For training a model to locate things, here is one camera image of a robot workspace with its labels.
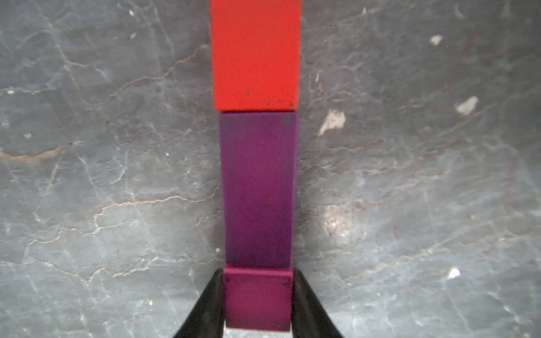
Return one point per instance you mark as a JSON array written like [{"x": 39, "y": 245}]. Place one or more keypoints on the red rectangular block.
[{"x": 255, "y": 54}]

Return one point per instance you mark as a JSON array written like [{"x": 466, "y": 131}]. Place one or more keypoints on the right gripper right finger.
[{"x": 309, "y": 318}]

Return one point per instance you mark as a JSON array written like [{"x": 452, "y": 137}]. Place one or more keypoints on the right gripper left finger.
[{"x": 206, "y": 319}]

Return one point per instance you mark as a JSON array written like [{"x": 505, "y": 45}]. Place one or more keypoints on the purple rectangular block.
[{"x": 258, "y": 170}]

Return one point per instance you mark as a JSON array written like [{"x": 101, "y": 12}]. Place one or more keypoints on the pink cube block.
[{"x": 258, "y": 298}]

